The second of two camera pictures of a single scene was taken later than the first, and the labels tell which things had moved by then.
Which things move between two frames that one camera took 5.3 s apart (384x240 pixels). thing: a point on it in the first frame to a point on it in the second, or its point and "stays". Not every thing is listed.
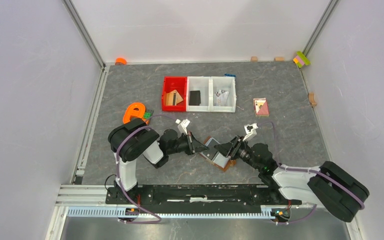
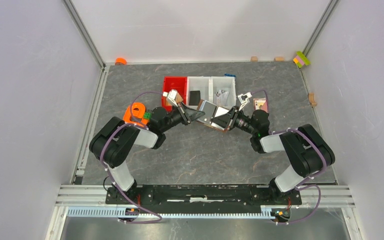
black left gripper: x=198 y=146 to x=188 y=114
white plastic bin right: x=223 y=94 stays
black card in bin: x=194 y=98 stays
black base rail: x=233 y=197 stays
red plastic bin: x=174 y=93 stays
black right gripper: x=228 y=148 to x=227 y=120
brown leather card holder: x=216 y=157 to x=218 y=111
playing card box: x=261 y=107 stays
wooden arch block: x=312 y=101 stays
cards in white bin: x=221 y=98 stays
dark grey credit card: x=211 y=151 to x=210 y=109
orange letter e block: x=135 y=110 stays
